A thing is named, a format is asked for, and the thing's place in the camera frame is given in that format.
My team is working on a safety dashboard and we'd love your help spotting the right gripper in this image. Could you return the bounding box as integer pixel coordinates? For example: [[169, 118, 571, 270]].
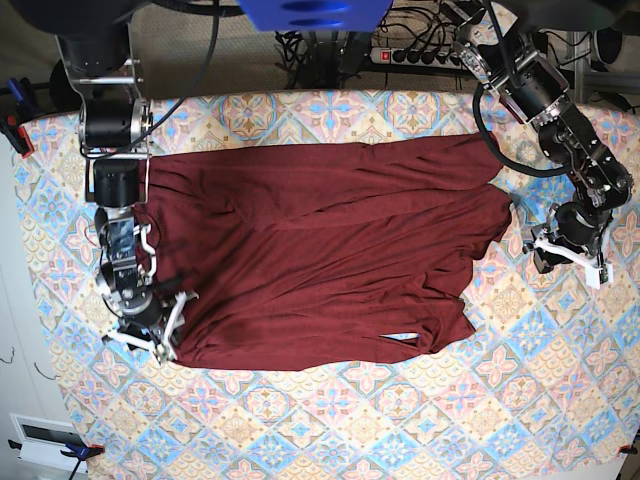
[[99, 275, 183, 358]]

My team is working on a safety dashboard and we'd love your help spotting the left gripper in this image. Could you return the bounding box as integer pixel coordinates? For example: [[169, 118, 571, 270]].
[[530, 201, 610, 274]]

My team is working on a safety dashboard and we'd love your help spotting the dark red t-shirt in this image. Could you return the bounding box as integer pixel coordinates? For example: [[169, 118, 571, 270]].
[[137, 134, 511, 371]]

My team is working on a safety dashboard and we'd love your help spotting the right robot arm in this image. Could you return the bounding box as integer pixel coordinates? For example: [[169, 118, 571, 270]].
[[11, 1, 188, 364]]

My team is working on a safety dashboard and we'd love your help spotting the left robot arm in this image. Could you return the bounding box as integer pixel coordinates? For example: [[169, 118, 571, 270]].
[[454, 1, 633, 287]]

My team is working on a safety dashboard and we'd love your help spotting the patterned tablecloth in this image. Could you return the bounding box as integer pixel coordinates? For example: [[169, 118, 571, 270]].
[[11, 114, 639, 479]]

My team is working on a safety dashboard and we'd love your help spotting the blue orange clamp lower left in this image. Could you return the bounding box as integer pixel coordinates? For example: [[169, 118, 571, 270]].
[[7, 438, 106, 480]]

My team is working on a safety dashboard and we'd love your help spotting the blue orange clamp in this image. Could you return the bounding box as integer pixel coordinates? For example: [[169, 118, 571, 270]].
[[7, 438, 106, 480], [1, 78, 34, 158]]

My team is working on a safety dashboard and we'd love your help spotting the black round object top right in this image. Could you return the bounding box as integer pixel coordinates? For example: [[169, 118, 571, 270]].
[[593, 28, 624, 65]]

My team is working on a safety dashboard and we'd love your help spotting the white power strip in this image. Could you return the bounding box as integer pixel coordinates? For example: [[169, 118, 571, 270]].
[[369, 47, 462, 69]]

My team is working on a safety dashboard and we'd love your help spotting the black round stool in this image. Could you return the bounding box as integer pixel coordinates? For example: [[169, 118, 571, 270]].
[[49, 60, 82, 112]]

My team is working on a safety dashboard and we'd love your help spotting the blue orange clamp upper left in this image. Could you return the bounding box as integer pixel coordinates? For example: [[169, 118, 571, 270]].
[[1, 78, 34, 158]]

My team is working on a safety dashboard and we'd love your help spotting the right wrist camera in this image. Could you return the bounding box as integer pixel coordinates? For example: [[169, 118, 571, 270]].
[[152, 344, 177, 365]]

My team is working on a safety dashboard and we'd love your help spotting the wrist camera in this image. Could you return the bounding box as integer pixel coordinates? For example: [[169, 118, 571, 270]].
[[152, 344, 177, 365], [584, 263, 614, 289]]

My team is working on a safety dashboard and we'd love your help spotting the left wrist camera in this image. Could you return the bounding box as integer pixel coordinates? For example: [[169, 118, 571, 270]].
[[584, 263, 614, 289]]

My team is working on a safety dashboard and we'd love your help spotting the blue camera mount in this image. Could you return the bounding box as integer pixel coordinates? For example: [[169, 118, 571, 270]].
[[238, 0, 392, 32]]

